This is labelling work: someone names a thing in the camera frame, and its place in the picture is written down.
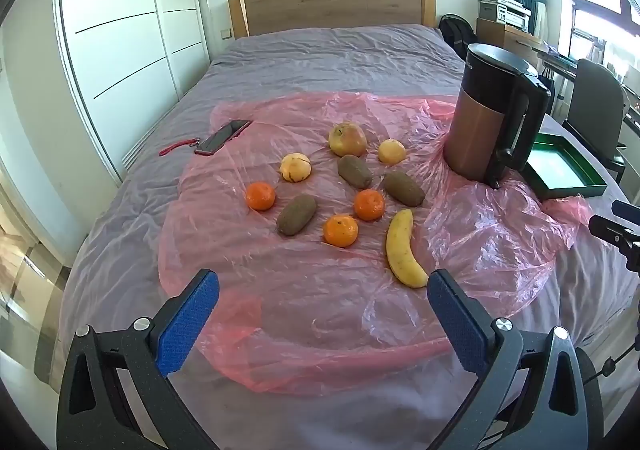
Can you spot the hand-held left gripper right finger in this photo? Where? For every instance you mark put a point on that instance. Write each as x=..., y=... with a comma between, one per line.
x=457, y=322

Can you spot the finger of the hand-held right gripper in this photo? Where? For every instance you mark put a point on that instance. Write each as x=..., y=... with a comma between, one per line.
x=612, y=230
x=627, y=210

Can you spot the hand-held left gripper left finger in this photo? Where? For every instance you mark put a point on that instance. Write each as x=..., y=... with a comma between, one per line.
x=187, y=325

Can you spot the brown kiwi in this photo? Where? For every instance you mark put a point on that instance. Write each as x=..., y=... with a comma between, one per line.
x=296, y=215
x=404, y=189
x=355, y=171

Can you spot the small round yellow fruit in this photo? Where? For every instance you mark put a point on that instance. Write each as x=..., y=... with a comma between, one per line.
x=391, y=151

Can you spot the green square tray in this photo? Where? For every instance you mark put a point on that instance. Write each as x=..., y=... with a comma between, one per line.
x=560, y=165

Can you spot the yellow banana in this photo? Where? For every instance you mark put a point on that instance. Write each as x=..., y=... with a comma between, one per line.
x=401, y=250

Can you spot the grey office chair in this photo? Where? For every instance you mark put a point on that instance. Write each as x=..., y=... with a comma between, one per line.
x=595, y=100

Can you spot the pink plastic sheet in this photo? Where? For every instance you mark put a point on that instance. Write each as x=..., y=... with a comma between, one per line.
x=310, y=290

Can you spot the orange tangerine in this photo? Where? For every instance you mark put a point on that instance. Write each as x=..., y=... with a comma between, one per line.
x=260, y=196
x=340, y=230
x=369, y=205

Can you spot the copper and black kettle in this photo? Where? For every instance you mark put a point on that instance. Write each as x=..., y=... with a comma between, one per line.
x=480, y=125

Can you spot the smartphone in red case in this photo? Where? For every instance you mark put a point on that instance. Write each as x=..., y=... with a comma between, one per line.
x=222, y=137

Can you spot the yellow fruit with brown streaks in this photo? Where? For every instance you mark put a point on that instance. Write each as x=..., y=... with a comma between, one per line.
x=295, y=167

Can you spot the red yellow apple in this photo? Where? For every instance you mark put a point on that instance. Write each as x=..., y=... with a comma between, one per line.
x=348, y=139

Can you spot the wooden drawer cabinet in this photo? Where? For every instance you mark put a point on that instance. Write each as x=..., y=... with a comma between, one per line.
x=500, y=37

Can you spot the white printer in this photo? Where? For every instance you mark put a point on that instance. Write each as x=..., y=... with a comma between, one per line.
x=502, y=10

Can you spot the black backpack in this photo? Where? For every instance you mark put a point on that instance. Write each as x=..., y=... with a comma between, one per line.
x=456, y=32

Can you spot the white wardrobe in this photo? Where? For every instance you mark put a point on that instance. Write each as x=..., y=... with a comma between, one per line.
x=125, y=30

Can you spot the wooden bed headboard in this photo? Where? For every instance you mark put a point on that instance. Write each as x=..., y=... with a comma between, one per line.
x=330, y=7

